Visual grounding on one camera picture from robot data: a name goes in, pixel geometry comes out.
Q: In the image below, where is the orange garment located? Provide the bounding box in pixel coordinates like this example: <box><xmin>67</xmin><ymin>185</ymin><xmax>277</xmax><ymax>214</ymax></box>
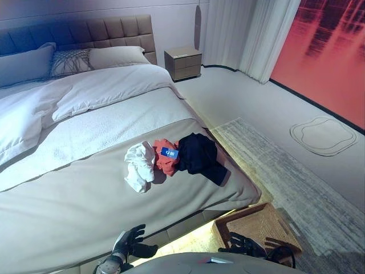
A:
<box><xmin>152</xmin><ymin>138</ymin><xmax>181</xmax><ymax>178</ymax></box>

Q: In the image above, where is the plain grey pillow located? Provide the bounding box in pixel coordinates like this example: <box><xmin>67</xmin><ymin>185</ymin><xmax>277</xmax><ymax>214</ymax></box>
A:
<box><xmin>0</xmin><ymin>42</ymin><xmax>56</xmax><ymax>88</ymax></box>

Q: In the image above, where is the line patterned pillow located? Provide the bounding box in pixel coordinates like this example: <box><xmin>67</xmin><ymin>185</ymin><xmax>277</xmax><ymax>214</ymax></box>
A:
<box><xmin>50</xmin><ymin>49</ymin><xmax>95</xmax><ymax>78</ymax></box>

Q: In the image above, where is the brown two-drawer nightstand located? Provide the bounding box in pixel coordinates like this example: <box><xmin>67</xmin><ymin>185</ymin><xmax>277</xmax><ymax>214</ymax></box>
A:
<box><xmin>164</xmin><ymin>46</ymin><xmax>203</xmax><ymax>82</ymax></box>

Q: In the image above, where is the white curtain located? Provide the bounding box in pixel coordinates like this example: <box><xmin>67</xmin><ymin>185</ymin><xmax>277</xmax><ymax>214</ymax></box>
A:
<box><xmin>203</xmin><ymin>0</ymin><xmax>302</xmax><ymax>85</ymax></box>

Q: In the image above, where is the tufted brown headboard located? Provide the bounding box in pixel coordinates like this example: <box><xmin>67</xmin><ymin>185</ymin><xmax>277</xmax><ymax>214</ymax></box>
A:
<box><xmin>0</xmin><ymin>14</ymin><xmax>158</xmax><ymax>65</ymax></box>

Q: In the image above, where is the blue paper tag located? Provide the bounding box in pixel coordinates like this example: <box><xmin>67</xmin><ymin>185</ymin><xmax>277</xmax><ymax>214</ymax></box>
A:
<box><xmin>160</xmin><ymin>147</ymin><xmax>180</xmax><ymax>159</ymax></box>

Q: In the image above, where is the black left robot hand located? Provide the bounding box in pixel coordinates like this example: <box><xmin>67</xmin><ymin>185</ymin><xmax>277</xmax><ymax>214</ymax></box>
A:
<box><xmin>112</xmin><ymin>224</ymin><xmax>159</xmax><ymax>262</ymax></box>

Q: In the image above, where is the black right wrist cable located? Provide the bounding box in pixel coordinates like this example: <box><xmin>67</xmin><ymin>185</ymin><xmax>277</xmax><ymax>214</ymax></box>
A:
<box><xmin>263</xmin><ymin>245</ymin><xmax>297</xmax><ymax>269</ymax></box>

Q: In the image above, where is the red wall panel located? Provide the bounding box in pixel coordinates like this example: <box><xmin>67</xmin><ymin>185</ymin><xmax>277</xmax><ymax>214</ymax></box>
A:
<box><xmin>269</xmin><ymin>0</ymin><xmax>365</xmax><ymax>131</ymax></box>

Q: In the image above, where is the white garment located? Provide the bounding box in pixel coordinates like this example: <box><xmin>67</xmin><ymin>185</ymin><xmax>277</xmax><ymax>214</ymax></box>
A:
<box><xmin>124</xmin><ymin>140</ymin><xmax>156</xmax><ymax>194</ymax></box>

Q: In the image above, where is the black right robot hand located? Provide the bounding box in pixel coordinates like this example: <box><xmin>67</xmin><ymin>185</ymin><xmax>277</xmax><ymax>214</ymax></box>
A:
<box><xmin>218</xmin><ymin>231</ymin><xmax>266</xmax><ymax>257</ymax></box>

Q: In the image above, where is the slim hanging pendant lamp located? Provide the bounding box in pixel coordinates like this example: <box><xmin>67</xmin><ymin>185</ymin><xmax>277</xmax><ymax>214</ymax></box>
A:
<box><xmin>194</xmin><ymin>0</ymin><xmax>202</xmax><ymax>51</ymax></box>

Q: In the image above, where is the white duvet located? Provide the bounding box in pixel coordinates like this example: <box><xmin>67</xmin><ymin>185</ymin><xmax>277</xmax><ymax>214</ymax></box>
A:
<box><xmin>0</xmin><ymin>64</ymin><xmax>183</xmax><ymax>166</ymax></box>

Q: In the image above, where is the woven wicker basket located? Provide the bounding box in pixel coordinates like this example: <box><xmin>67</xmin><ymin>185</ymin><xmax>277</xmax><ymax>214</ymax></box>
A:
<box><xmin>212</xmin><ymin>202</ymin><xmax>303</xmax><ymax>257</ymax></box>

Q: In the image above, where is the grey robot torso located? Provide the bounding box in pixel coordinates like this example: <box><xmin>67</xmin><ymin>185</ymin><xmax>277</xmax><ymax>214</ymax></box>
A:
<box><xmin>125</xmin><ymin>251</ymin><xmax>294</xmax><ymax>274</ymax></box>

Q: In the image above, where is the dark navy garment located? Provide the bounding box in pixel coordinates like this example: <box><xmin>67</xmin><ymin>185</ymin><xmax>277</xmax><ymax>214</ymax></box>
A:
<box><xmin>175</xmin><ymin>132</ymin><xmax>229</xmax><ymax>187</ymax></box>

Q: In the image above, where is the white textured blanket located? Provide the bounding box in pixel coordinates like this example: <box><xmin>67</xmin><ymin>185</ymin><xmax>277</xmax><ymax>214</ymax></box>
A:
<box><xmin>0</xmin><ymin>87</ymin><xmax>197</xmax><ymax>192</ymax></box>

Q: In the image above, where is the plain beige pillow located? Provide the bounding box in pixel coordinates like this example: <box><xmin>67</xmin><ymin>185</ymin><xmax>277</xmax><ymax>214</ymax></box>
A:
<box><xmin>88</xmin><ymin>46</ymin><xmax>151</xmax><ymax>70</ymax></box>

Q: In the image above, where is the round outlined floor mat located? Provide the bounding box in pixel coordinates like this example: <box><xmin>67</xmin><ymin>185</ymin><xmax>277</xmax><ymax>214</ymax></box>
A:
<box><xmin>289</xmin><ymin>116</ymin><xmax>359</xmax><ymax>157</ymax></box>

